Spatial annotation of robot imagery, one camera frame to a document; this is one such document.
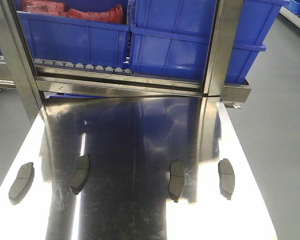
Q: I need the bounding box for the right blue plastic bin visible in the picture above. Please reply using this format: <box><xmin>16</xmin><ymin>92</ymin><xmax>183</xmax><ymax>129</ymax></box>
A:
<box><xmin>129</xmin><ymin>0</ymin><xmax>288</xmax><ymax>84</ymax></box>

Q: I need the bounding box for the stainless steel rack frame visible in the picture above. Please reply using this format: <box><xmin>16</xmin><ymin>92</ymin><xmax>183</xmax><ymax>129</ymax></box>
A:
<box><xmin>0</xmin><ymin>0</ymin><xmax>251</xmax><ymax>122</ymax></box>

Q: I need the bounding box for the left blue plastic bin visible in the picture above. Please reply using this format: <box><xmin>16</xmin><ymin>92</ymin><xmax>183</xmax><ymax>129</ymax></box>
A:
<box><xmin>14</xmin><ymin>0</ymin><xmax>130</xmax><ymax>68</ymax></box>

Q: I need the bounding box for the blue plastic bin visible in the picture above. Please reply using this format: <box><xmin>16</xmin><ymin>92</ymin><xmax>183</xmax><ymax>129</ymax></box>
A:
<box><xmin>129</xmin><ymin>0</ymin><xmax>288</xmax><ymax>84</ymax></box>
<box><xmin>14</xmin><ymin>0</ymin><xmax>130</xmax><ymax>68</ymax></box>

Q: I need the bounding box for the grey brake pad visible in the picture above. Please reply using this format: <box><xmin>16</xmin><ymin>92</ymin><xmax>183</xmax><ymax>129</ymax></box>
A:
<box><xmin>8</xmin><ymin>162</ymin><xmax>35</xmax><ymax>205</ymax></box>
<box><xmin>168</xmin><ymin>160</ymin><xmax>185</xmax><ymax>203</ymax></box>
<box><xmin>218</xmin><ymin>158</ymin><xmax>236</xmax><ymax>200</ymax></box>
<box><xmin>70</xmin><ymin>154</ymin><xmax>91</xmax><ymax>195</ymax></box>

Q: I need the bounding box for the red bubble wrap bag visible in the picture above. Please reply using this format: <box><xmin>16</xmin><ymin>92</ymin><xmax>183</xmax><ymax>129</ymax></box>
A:
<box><xmin>20</xmin><ymin>0</ymin><xmax>124</xmax><ymax>24</ymax></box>

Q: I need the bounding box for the grey roller track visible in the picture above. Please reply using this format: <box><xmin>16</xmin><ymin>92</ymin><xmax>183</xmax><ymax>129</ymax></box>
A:
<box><xmin>32</xmin><ymin>58</ymin><xmax>133</xmax><ymax>74</ymax></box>

